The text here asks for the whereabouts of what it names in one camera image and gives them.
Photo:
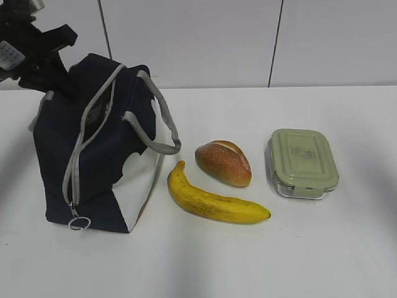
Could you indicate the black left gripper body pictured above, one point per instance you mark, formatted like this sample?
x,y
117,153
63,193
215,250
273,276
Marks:
x,y
25,48

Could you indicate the yellow banana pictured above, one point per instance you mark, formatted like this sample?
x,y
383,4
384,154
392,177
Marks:
x,y
212,206

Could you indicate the navy white lunch bag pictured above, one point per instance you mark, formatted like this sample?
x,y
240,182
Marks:
x,y
99,155

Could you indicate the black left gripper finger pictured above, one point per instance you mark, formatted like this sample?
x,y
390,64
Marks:
x,y
60,79

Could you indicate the brown bread roll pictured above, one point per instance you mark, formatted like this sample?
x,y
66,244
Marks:
x,y
224,161

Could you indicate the green lid glass food container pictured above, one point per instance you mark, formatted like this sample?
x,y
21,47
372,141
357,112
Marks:
x,y
301,164

